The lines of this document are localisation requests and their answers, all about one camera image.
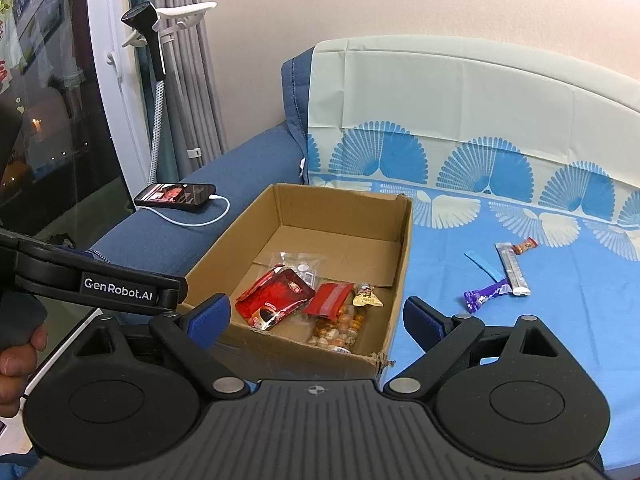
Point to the blue white patterned sofa cover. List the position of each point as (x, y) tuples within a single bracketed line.
[(494, 143)]

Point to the black smartphone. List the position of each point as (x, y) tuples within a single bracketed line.
[(181, 196)]

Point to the light blue stick packet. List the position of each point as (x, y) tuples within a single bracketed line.
[(484, 265)]

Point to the white window frame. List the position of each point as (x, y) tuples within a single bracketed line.
[(120, 89)]

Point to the person's left hand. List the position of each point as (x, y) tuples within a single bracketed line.
[(17, 365)]

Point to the clear bag of candies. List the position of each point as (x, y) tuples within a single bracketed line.
[(306, 265)]

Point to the cardboard box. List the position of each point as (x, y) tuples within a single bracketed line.
[(325, 236)]

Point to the silver stick packet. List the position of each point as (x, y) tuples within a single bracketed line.
[(514, 273)]

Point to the yellow beige snack packet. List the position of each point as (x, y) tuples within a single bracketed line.
[(364, 297)]

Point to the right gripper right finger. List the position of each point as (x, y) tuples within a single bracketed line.
[(446, 343)]

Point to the black white phone stand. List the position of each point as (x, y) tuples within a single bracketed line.
[(151, 28)]

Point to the purple chocolate bar wrapper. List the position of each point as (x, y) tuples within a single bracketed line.
[(474, 299)]

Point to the blue sofa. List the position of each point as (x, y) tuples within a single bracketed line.
[(171, 241)]

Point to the small red brown candy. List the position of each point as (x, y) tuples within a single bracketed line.
[(524, 246)]

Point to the large red snack packet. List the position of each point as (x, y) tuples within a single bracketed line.
[(273, 297)]

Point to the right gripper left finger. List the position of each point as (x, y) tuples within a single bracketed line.
[(187, 339)]

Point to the clear bag of nuts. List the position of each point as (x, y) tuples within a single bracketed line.
[(340, 334)]

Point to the small red snack packet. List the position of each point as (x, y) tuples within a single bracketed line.
[(328, 300)]

